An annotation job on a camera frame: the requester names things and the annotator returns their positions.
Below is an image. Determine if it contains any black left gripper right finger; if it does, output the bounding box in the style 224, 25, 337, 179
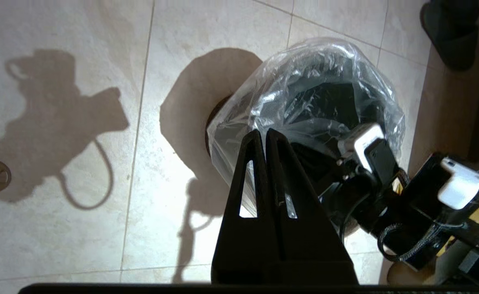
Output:
266, 129, 358, 284

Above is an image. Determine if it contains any smooth black right wrist cable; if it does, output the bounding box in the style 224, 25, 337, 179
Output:
339, 192, 371, 245

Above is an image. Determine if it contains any grey round trash bin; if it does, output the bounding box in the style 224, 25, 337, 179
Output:
205, 73, 391, 237

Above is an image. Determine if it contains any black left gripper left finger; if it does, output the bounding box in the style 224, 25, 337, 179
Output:
211, 129, 282, 284

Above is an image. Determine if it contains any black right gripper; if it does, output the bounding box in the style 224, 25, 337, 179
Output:
320, 171, 404, 234

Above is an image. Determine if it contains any clear plastic trash bag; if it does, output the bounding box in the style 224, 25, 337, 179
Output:
207, 38, 406, 237

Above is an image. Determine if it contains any braided black right arm cable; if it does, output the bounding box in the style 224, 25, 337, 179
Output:
377, 223, 442, 263

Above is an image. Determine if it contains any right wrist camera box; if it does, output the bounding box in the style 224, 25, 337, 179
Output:
337, 122, 399, 184

